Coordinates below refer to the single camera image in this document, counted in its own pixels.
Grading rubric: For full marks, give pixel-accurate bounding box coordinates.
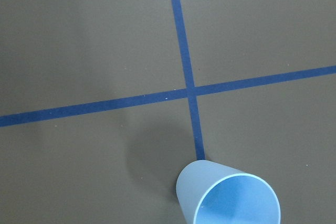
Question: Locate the light blue cup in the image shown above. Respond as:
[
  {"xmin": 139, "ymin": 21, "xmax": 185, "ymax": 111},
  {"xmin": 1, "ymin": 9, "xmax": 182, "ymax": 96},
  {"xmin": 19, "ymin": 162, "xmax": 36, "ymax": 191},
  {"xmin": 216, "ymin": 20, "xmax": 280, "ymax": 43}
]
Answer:
[{"xmin": 176, "ymin": 160, "xmax": 281, "ymax": 223}]

